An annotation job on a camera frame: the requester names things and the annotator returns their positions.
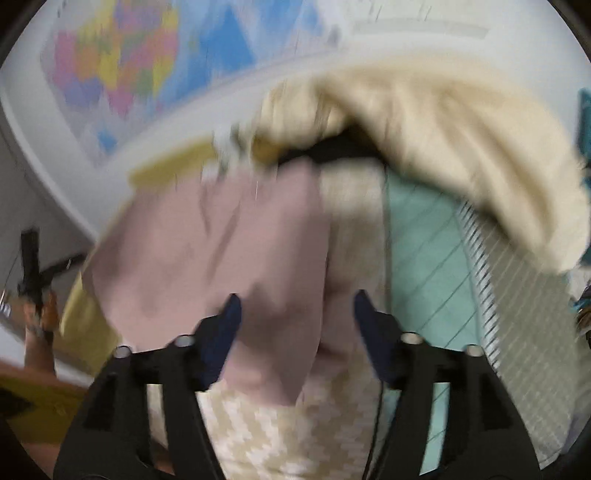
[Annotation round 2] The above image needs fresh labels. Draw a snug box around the colourful wall map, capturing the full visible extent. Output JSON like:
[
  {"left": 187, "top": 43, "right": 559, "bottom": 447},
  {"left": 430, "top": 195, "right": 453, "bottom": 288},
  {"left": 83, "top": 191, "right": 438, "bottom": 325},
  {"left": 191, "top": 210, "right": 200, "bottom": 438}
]
[{"left": 40, "top": 0, "right": 341, "bottom": 167}]

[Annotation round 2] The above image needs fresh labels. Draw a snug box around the cream yellow blanket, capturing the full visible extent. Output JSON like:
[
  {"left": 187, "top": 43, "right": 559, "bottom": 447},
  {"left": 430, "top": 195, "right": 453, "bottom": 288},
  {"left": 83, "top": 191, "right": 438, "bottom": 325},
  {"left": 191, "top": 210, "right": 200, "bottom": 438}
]
[{"left": 250, "top": 54, "right": 590, "bottom": 273}]

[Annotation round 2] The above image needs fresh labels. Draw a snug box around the green patterned bed sheet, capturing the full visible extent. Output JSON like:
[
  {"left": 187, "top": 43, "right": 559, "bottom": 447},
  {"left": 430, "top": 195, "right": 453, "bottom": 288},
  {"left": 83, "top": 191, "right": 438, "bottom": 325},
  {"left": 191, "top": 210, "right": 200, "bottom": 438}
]
[{"left": 198, "top": 161, "right": 590, "bottom": 479}]

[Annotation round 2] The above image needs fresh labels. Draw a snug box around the pink zip jacket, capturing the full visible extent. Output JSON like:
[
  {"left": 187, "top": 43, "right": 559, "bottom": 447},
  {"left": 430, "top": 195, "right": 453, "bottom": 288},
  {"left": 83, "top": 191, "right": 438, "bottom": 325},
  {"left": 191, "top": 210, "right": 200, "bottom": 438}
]
[{"left": 108, "top": 161, "right": 329, "bottom": 406}]

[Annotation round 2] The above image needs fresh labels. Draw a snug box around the person's left hand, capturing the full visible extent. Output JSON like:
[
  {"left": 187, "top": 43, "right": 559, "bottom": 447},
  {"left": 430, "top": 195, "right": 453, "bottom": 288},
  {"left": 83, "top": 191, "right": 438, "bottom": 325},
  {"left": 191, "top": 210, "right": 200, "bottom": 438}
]
[{"left": 23, "top": 290, "right": 60, "bottom": 377}]

